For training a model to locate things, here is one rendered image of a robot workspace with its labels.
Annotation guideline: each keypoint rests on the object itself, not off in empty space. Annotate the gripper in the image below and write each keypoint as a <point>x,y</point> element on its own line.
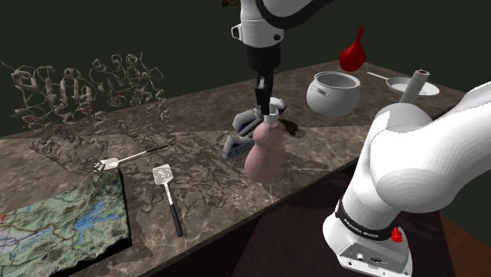
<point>263,57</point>

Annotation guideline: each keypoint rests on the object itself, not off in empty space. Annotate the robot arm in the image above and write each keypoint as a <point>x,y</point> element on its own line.
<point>414,168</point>

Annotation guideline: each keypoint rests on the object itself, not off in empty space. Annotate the blue and white folded object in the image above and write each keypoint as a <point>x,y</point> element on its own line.
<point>239,134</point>

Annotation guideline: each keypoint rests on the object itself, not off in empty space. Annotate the pink bottle with white cap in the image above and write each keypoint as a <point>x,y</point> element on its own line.
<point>264,153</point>

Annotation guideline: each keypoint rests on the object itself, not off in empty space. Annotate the white round pot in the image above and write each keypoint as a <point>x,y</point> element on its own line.
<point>333,96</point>

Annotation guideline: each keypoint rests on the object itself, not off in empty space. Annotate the red bulb vase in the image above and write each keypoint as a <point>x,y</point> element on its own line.
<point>352,55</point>

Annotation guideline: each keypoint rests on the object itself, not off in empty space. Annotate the white frying pan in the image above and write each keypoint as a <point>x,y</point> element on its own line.
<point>399,85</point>

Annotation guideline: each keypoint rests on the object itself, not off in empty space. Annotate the grey tube-shaped vase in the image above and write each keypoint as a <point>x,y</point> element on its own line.
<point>413,86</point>

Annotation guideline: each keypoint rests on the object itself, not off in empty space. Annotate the beige tangled ribbon sculpture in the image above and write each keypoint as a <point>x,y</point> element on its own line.
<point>76,92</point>

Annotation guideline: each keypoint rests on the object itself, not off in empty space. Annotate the relief map board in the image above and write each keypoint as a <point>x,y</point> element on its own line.
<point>57,226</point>

